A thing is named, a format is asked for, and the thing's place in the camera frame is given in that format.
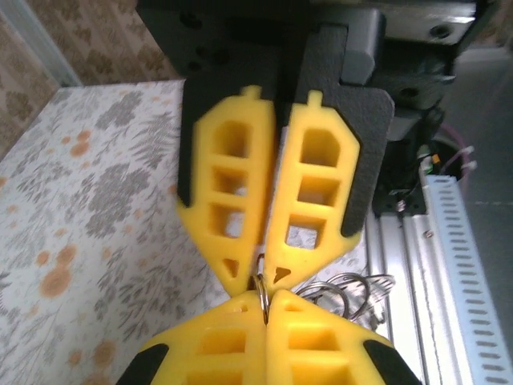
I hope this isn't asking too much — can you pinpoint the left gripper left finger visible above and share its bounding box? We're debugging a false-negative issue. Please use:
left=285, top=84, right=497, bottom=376
left=115, top=290, right=269, bottom=385

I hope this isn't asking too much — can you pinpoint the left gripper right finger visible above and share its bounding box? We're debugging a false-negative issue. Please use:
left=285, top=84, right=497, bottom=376
left=267, top=288, right=422, bottom=385

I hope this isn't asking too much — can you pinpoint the metal keyring with keys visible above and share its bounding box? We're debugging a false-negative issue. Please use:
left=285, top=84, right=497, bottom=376
left=295, top=271, right=398, bottom=334

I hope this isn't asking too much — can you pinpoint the small metal split ring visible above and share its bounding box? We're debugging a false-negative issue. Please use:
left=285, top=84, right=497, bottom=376
left=251, top=252, right=275, bottom=324

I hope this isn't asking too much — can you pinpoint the floral table cover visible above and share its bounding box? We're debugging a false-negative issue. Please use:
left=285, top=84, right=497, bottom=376
left=0, top=79, right=386, bottom=385

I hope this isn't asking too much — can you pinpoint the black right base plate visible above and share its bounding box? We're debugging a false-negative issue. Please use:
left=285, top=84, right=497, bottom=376
left=372, top=187, right=426, bottom=220

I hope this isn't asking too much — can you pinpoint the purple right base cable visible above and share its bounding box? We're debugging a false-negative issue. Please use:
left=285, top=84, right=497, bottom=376
left=439, top=123, right=479, bottom=172

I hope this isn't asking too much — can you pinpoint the aluminium mounting rail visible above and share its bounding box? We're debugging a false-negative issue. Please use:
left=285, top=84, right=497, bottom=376
left=366, top=212, right=446, bottom=385

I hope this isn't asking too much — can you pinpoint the slotted pale cable duct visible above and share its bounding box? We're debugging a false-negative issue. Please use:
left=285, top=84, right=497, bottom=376
left=423, top=175, right=513, bottom=385

